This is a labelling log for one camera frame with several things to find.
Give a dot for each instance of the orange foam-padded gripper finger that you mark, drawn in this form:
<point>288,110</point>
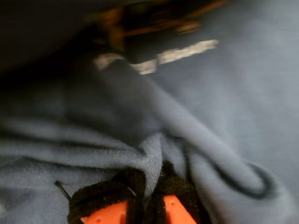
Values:
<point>100,196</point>
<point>175,191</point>

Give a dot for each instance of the blue printed T-shirt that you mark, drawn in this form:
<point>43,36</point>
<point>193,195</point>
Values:
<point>210,105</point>

